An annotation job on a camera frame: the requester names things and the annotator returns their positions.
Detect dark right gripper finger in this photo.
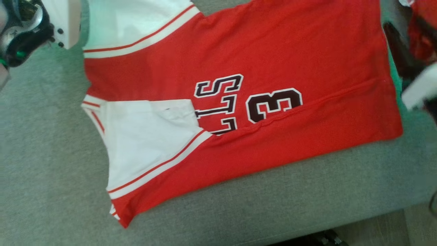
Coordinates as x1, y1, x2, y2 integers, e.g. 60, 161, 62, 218
415, 15, 437, 65
383, 22, 422, 81

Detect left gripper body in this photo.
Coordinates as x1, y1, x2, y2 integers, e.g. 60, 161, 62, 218
0, 0, 82, 67

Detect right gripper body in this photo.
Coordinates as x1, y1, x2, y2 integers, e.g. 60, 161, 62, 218
401, 63, 437, 120

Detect red white basketball jersey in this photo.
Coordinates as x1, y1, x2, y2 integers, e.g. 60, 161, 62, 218
81, 0, 404, 229

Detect red white basketball shorts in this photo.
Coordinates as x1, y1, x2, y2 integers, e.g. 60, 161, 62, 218
398, 0, 437, 64

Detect large grey sofa ottoman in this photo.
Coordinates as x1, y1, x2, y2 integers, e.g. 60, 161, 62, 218
0, 0, 437, 246

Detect thin black cable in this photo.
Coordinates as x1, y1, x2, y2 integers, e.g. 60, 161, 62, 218
429, 191, 437, 218

